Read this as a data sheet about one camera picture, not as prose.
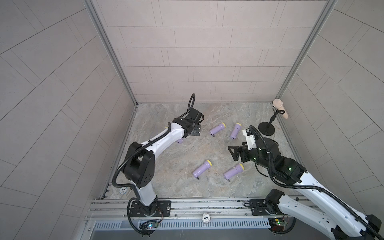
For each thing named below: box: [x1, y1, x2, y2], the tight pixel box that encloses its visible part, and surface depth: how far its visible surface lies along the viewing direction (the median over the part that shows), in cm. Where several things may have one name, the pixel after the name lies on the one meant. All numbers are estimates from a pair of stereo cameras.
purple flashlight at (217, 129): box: [209, 122, 226, 137], surface depth 101 cm
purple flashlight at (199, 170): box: [192, 159, 213, 181], surface depth 84 cm
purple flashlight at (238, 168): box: [224, 163, 245, 183], surface depth 83 cm
